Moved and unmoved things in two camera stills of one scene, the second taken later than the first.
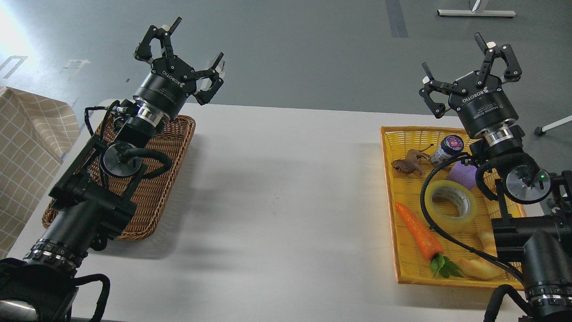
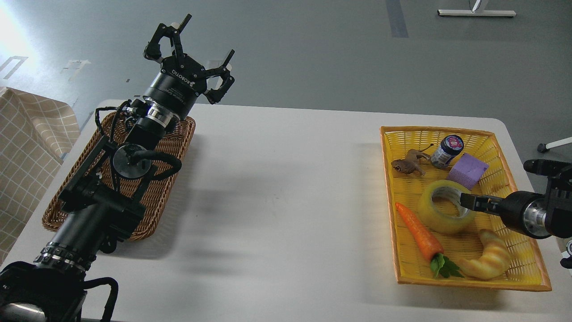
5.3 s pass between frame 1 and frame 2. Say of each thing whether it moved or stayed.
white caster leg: moved
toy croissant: stayed
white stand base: stayed
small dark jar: stayed
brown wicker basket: stayed
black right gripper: moved
